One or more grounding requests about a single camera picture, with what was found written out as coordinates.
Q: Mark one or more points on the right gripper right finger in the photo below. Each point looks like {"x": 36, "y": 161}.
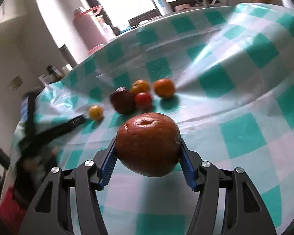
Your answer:
{"x": 245, "y": 211}

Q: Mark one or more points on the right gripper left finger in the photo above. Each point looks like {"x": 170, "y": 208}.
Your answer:
{"x": 49, "y": 211}

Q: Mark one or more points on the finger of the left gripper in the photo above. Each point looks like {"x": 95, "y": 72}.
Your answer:
{"x": 62, "y": 129}

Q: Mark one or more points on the small yellow fruit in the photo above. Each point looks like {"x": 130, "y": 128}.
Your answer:
{"x": 96, "y": 112}

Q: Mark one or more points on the dark red shrivelled apple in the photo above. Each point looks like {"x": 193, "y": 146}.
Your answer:
{"x": 123, "y": 101}

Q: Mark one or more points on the large red tomato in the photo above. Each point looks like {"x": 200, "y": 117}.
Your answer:
{"x": 143, "y": 101}

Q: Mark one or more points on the dark red wrinkled apple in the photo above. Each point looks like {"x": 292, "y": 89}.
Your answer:
{"x": 149, "y": 144}

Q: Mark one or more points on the yellow striped round fruit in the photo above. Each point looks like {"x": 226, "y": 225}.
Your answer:
{"x": 140, "y": 86}

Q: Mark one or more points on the orange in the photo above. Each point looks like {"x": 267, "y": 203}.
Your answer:
{"x": 164, "y": 88}

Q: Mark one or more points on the left hand black glove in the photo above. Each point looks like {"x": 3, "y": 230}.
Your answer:
{"x": 30, "y": 170}

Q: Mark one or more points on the dark glass bottle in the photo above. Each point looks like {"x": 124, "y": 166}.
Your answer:
{"x": 54, "y": 74}

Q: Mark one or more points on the white plastic cup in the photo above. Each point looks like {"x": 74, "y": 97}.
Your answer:
{"x": 66, "y": 69}

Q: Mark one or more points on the steel thermos flask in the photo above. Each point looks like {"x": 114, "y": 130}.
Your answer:
{"x": 65, "y": 52}

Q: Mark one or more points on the pink thermos jug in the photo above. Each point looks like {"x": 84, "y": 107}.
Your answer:
{"x": 89, "y": 28}

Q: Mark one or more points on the teal checkered tablecloth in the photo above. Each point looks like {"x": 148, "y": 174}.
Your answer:
{"x": 233, "y": 70}

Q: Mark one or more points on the white lotion bottle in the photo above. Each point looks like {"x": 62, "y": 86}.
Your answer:
{"x": 163, "y": 6}

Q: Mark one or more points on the wicker basket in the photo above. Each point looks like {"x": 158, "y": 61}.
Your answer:
{"x": 263, "y": 1}

